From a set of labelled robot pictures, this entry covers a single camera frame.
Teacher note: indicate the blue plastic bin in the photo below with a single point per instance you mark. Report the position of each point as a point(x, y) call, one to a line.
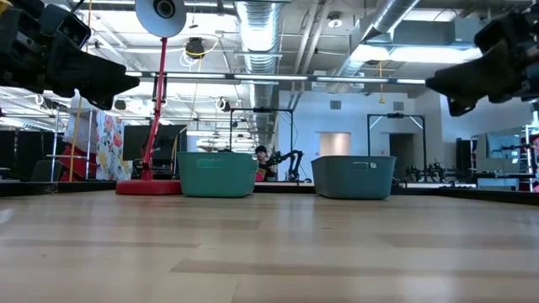
point(353, 179)

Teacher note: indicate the silver ventilation duct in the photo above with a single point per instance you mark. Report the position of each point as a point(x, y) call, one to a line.
point(259, 42)
point(379, 29)

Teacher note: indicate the person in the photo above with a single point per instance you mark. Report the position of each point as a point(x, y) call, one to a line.
point(263, 164)

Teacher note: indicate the grey wall monitor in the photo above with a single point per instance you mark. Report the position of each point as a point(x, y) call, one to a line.
point(503, 146)

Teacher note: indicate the red desk lamp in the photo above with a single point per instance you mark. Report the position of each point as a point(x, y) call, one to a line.
point(152, 187)

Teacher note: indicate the black monitor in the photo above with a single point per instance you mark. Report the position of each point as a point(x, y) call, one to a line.
point(135, 143)

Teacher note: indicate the black partition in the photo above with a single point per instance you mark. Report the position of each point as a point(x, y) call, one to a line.
point(25, 151)

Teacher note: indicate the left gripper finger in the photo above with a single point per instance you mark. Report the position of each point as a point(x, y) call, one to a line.
point(101, 102)
point(88, 69)

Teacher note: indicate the grey wall vent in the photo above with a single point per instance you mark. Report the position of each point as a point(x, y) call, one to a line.
point(398, 105)
point(335, 104)

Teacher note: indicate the background table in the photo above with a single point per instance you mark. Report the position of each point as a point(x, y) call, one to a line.
point(497, 182)

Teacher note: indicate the background robot arms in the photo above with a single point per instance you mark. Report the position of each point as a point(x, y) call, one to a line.
point(429, 172)

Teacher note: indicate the dark door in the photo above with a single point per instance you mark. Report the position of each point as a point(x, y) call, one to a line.
point(402, 149)

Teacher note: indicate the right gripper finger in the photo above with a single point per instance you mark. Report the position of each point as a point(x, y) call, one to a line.
point(460, 107)
point(480, 78)

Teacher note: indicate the black aluminium table frame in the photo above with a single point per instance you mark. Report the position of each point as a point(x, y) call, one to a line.
point(25, 188)

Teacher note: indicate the ceiling light bar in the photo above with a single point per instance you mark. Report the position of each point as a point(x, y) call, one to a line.
point(273, 77)

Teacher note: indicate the round ceiling fixture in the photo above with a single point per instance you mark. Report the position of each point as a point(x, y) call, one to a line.
point(334, 23)

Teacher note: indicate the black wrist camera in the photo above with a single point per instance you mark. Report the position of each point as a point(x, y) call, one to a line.
point(67, 25)
point(494, 33)

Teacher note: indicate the floral patterned panel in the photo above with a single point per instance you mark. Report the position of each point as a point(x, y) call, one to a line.
point(111, 151)

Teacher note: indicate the black frame stand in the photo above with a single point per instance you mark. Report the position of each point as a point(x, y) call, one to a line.
point(369, 134)
point(261, 110)

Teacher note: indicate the black cabinet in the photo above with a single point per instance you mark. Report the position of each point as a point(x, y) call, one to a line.
point(463, 157)

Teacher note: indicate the black background robot arm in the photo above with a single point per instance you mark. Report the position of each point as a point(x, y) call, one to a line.
point(290, 162)

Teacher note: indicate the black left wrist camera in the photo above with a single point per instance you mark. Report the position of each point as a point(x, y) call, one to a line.
point(67, 25)

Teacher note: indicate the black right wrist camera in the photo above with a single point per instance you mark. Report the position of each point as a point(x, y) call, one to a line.
point(494, 33)

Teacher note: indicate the beige door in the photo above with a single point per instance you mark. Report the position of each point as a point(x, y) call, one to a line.
point(334, 145)

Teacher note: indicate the grey pole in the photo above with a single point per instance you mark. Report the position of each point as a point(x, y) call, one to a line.
point(55, 143)

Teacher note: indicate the green plastic bin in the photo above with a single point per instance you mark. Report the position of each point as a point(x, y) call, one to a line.
point(217, 177)

